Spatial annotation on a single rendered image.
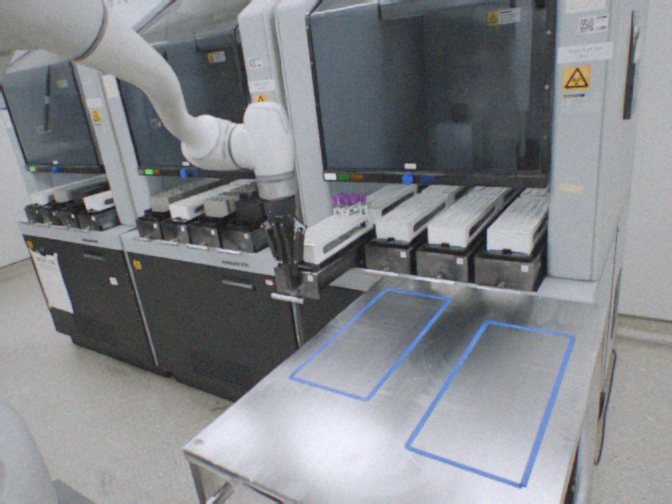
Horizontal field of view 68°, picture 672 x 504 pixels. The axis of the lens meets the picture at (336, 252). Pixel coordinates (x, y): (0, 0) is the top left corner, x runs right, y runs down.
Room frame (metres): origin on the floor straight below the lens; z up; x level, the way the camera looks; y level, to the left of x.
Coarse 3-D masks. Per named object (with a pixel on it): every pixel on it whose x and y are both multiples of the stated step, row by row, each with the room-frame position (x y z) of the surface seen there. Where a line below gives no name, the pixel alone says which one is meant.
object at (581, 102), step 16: (576, 0) 1.06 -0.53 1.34; (592, 0) 1.05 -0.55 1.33; (592, 16) 1.05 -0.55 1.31; (608, 16) 1.03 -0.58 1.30; (592, 32) 1.05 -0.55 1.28; (576, 80) 1.06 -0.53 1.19; (576, 96) 1.06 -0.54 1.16; (592, 96) 1.04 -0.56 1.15; (576, 112) 1.06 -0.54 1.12; (576, 192) 1.05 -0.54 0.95
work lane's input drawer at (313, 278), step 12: (372, 228) 1.38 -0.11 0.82; (360, 240) 1.31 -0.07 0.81; (336, 252) 1.21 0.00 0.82; (348, 252) 1.24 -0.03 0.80; (360, 252) 1.29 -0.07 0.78; (300, 264) 1.16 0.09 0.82; (312, 264) 1.15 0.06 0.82; (324, 264) 1.16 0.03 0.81; (336, 264) 1.19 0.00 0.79; (348, 264) 1.23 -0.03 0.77; (276, 276) 1.19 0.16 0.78; (300, 276) 1.14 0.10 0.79; (312, 276) 1.12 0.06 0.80; (324, 276) 1.14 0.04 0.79; (336, 276) 1.18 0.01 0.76; (300, 288) 1.14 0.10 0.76; (312, 288) 1.12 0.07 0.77; (288, 300) 1.11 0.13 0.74; (300, 300) 1.09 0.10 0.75
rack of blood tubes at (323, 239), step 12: (336, 216) 1.39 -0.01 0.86; (348, 216) 1.37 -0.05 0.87; (360, 216) 1.36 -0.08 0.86; (312, 228) 1.30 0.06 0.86; (324, 228) 1.28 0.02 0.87; (336, 228) 1.27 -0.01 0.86; (348, 228) 1.28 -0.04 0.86; (360, 228) 1.36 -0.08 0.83; (312, 240) 1.21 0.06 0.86; (324, 240) 1.19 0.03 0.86; (336, 240) 1.33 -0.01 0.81; (348, 240) 1.27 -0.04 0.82; (312, 252) 1.16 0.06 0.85; (324, 252) 1.25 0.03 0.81
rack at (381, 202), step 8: (392, 184) 1.69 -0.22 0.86; (400, 184) 1.67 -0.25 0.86; (376, 192) 1.60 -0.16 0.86; (384, 192) 1.59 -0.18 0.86; (392, 192) 1.58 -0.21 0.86; (400, 192) 1.58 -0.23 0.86; (408, 192) 1.59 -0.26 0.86; (416, 192) 1.64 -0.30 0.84; (368, 200) 1.52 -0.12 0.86; (376, 200) 1.50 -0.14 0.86; (384, 200) 1.50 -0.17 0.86; (392, 200) 1.50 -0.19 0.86; (400, 200) 1.62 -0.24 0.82; (368, 208) 1.42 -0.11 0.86; (376, 208) 1.41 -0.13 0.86; (384, 208) 1.59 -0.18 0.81; (392, 208) 1.58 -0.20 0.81; (376, 216) 1.41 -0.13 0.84
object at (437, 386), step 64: (384, 320) 0.82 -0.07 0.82; (448, 320) 0.79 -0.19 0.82; (512, 320) 0.76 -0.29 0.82; (576, 320) 0.74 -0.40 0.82; (320, 384) 0.64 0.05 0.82; (384, 384) 0.62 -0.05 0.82; (448, 384) 0.61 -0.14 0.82; (512, 384) 0.59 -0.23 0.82; (576, 384) 0.57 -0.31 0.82; (192, 448) 0.54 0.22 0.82; (256, 448) 0.52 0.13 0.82; (320, 448) 0.51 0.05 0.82; (384, 448) 0.49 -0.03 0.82; (448, 448) 0.48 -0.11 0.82; (512, 448) 0.47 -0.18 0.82; (576, 448) 0.47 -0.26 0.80
